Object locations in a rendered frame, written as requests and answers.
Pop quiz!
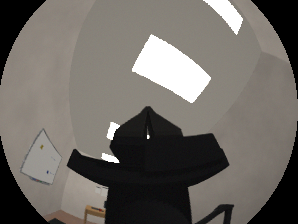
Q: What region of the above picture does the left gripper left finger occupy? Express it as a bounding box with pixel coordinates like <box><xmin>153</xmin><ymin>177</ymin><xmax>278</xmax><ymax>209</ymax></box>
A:
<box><xmin>113</xmin><ymin>107</ymin><xmax>148</xmax><ymax>139</ymax></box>

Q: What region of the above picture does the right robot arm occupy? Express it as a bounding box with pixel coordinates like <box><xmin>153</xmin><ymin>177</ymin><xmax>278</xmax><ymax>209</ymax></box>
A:
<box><xmin>196</xmin><ymin>204</ymin><xmax>234</xmax><ymax>224</ymax></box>

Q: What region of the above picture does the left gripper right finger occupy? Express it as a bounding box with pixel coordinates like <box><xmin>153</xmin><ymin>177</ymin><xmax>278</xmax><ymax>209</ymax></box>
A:
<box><xmin>148</xmin><ymin>107</ymin><xmax>184</xmax><ymax>139</ymax></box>

